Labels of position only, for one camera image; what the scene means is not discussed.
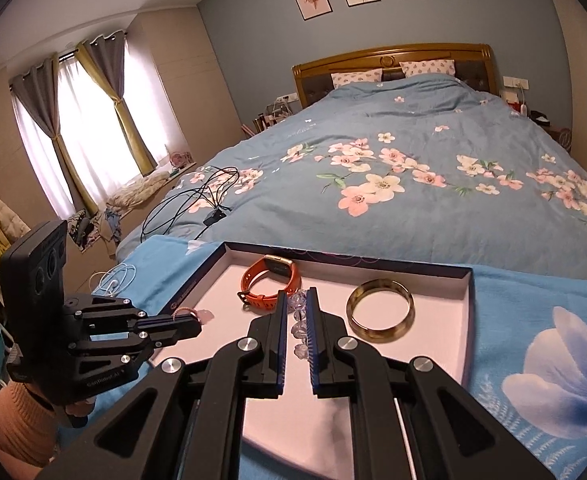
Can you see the amber bangle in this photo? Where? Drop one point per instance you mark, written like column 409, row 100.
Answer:
column 378, row 336

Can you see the white patterned pillow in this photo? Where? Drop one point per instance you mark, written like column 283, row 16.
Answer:
column 356, row 78
column 426, row 67

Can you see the cream window seat blanket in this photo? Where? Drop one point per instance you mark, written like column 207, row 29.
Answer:
column 138, row 190

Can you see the person's left hand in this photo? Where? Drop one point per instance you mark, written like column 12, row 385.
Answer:
column 77, row 406

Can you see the grey and olive curtain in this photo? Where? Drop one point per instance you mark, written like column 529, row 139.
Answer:
column 106, row 60
column 38, row 85

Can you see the white earphones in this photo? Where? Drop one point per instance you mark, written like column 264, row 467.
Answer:
column 116, row 280

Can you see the white wall socket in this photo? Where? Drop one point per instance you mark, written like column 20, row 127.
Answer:
column 514, row 81
column 286, row 97

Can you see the cluttered nightstand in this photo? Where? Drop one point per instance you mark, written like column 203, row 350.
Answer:
column 273, row 115

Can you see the orange smartwatch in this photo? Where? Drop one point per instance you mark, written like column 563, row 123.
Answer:
column 253, row 280

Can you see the pile of clothes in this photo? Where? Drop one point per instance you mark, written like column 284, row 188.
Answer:
column 93, row 230

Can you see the dark blue box tray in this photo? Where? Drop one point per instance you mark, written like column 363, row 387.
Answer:
column 213, row 290

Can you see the wooden bed headboard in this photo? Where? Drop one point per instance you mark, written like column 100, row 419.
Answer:
column 388, row 52

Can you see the dark nightstand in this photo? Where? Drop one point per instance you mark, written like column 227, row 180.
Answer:
column 553, row 130

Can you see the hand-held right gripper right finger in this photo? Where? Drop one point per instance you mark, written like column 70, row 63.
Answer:
column 314, row 340

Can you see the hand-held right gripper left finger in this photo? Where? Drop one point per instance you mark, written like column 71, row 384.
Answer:
column 282, row 340

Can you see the black charger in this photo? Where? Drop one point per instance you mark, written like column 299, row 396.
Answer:
column 213, row 218

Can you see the person's left forearm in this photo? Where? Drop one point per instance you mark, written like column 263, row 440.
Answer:
column 13, row 420

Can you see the white quilted jacket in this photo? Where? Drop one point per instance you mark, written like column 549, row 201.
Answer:
column 3, row 210

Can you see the blue floral duvet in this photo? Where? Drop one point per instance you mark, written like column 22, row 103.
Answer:
column 373, row 125

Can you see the white sheer curtain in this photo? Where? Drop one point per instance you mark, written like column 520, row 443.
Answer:
column 83, row 120

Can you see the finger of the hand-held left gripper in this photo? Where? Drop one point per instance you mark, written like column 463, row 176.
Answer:
column 171, row 320
column 181, row 334

